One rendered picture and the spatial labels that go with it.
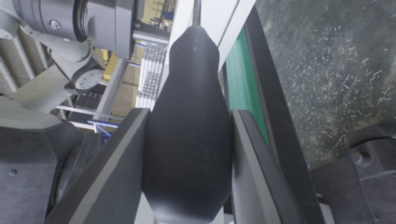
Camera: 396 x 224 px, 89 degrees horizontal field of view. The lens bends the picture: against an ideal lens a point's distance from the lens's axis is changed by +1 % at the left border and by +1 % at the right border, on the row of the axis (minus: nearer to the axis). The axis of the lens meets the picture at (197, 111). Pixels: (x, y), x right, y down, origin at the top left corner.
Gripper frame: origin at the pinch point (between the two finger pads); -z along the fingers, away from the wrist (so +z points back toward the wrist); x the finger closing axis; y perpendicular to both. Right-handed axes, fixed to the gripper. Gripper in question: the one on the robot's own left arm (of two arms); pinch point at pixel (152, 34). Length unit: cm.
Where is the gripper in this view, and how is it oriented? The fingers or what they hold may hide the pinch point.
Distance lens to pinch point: 38.7
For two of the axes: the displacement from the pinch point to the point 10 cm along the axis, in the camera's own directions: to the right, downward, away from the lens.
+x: 3.0, -5.9, -7.5
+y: 0.3, -7.8, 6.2
